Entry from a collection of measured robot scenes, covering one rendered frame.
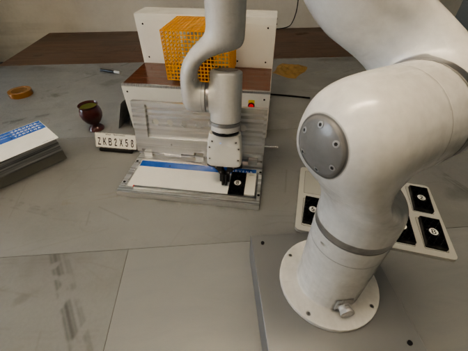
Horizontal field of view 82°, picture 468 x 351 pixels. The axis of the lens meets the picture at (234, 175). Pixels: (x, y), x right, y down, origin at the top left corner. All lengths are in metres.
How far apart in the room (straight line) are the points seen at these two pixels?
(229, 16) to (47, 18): 2.37
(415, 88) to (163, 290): 0.60
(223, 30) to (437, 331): 0.76
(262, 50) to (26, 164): 0.94
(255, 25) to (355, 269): 0.93
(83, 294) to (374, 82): 0.69
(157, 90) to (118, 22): 1.68
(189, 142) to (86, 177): 0.37
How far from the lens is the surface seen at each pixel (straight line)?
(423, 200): 0.97
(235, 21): 0.63
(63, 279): 0.79
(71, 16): 2.81
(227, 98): 0.69
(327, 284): 0.50
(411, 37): 0.38
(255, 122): 0.87
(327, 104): 0.26
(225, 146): 0.75
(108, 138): 1.10
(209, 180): 0.86
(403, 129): 0.26
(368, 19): 0.36
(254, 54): 1.17
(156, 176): 0.90
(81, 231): 0.86
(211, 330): 0.64
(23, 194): 1.07
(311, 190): 0.87
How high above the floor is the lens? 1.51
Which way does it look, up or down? 42 degrees down
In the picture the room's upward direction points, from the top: straight up
